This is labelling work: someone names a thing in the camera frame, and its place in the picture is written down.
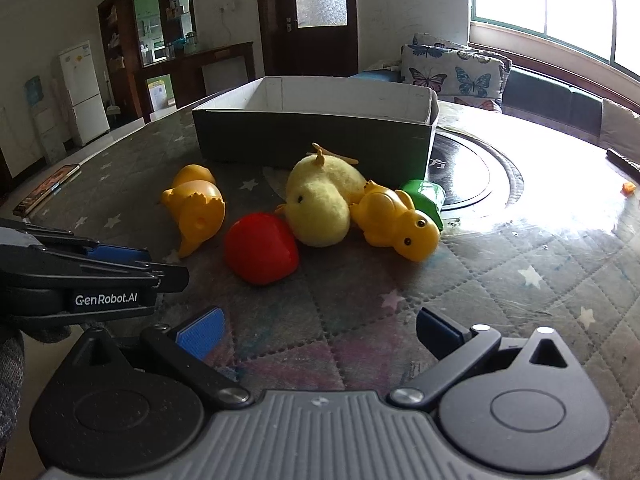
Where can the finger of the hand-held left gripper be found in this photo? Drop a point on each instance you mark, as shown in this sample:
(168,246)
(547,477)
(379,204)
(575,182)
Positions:
(117,254)
(170,279)

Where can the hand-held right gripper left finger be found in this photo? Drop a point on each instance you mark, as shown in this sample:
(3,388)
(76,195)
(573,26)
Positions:
(200,334)

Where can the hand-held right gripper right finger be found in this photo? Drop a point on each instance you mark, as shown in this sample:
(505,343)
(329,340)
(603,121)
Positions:
(439,327)

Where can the yellow plastic duck toy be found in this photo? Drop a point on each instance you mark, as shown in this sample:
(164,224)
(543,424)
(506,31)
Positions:
(196,212)
(400,222)

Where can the red plastic toy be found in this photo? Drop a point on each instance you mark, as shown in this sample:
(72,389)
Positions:
(260,249)

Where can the green plastic toy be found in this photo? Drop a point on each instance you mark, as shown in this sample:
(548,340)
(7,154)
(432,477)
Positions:
(426,197)

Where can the yellow plush chick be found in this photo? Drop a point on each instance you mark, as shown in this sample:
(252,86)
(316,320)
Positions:
(320,200)

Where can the cardboard box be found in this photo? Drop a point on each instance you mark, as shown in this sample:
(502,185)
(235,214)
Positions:
(310,130)

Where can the person's left hand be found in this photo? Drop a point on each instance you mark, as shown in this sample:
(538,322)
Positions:
(11,385)

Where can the flat book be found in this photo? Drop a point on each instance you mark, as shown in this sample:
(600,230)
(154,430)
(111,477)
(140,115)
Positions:
(46,189)

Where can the white water dispenser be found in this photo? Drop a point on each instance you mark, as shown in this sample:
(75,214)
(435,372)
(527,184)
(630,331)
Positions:
(47,132)

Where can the dark round turntable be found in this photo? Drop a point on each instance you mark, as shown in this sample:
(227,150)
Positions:
(470,170)

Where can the white refrigerator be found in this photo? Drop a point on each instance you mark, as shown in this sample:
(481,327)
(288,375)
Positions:
(82,95)

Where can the dark wooden cabinet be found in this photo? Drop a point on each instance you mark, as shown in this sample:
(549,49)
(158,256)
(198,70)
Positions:
(122,60)

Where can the dark wooden console table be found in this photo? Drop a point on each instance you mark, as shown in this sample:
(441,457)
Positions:
(220,67)

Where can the small orange piece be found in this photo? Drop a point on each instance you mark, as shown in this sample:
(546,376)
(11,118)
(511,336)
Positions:
(626,188)

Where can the black remote control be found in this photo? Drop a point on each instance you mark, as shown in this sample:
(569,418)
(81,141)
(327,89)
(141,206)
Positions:
(624,161)

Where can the blue sofa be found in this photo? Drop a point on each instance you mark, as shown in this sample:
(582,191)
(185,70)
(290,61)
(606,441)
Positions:
(545,92)

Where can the butterfly print pillow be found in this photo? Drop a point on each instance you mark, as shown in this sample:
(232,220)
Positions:
(452,70)

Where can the dark wooden door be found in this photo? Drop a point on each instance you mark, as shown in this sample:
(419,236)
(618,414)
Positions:
(275,25)

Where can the bright window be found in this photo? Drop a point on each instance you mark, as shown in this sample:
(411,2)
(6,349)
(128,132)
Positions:
(555,5)

